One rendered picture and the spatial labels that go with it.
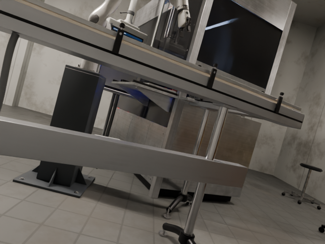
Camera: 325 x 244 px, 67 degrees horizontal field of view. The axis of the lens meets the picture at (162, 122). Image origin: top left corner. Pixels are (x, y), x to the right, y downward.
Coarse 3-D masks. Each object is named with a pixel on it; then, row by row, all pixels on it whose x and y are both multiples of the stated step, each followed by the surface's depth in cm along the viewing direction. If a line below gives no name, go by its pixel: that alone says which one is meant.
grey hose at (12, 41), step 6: (12, 36) 79; (18, 36) 81; (12, 42) 80; (6, 48) 80; (12, 48) 80; (6, 54) 79; (12, 54) 81; (6, 60) 80; (6, 66) 80; (6, 72) 80; (0, 78) 80; (6, 78) 80; (0, 84) 80; (6, 84) 81; (0, 90) 80; (0, 96) 80; (0, 102) 81; (0, 108) 81
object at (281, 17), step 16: (160, 0) 293; (240, 0) 212; (256, 0) 219; (272, 0) 227; (288, 0) 236; (144, 16) 335; (272, 16) 230; (288, 16) 239; (288, 32) 242; (272, 64) 241; (240, 80) 226; (272, 80) 243
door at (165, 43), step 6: (168, 12) 265; (162, 18) 276; (168, 18) 261; (174, 18) 247; (162, 24) 272; (174, 24) 244; (162, 30) 267; (156, 36) 280; (162, 36) 264; (156, 42) 276; (162, 42) 260; (168, 42) 247; (162, 48) 256; (168, 48) 244
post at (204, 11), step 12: (204, 0) 200; (204, 12) 198; (204, 24) 200; (192, 36) 204; (192, 48) 199; (192, 60) 201; (180, 96) 201; (180, 108) 203; (168, 132) 203; (168, 144) 203; (156, 180) 204; (156, 192) 206
